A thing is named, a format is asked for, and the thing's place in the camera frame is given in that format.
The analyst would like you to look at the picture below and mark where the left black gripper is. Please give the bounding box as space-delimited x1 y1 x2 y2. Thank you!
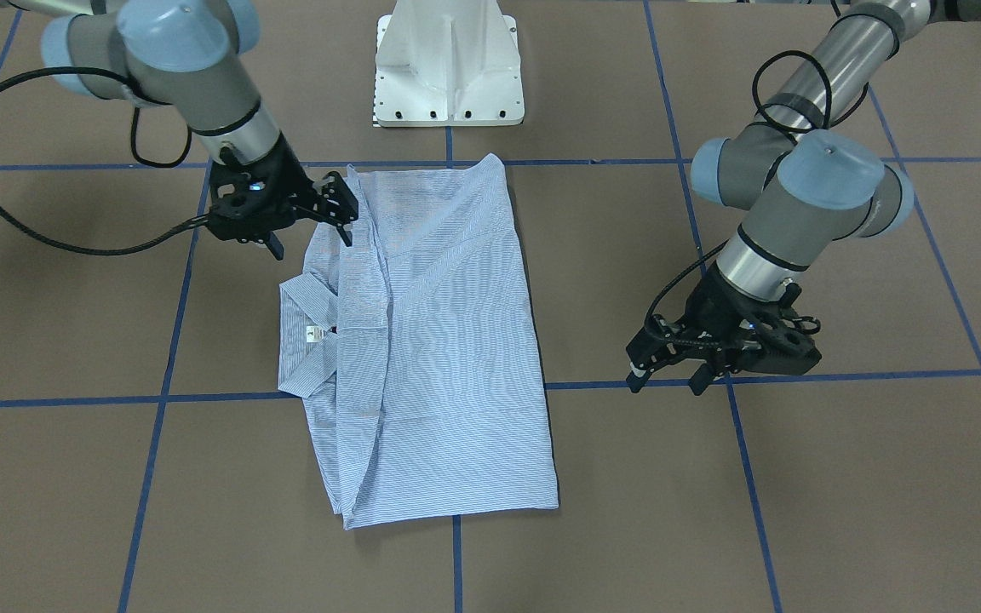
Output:
626 261 822 396

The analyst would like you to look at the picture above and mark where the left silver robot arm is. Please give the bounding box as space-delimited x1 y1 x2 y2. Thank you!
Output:
626 1 981 395

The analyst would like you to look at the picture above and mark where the light blue striped dress shirt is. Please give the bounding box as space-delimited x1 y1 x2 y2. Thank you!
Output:
278 154 559 530

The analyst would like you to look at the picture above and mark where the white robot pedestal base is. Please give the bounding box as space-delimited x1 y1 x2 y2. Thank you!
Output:
373 1 526 128

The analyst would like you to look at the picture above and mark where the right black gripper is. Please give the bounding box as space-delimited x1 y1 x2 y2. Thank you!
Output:
205 136 359 261

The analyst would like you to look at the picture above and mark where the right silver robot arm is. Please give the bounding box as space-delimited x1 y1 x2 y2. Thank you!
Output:
40 1 359 259

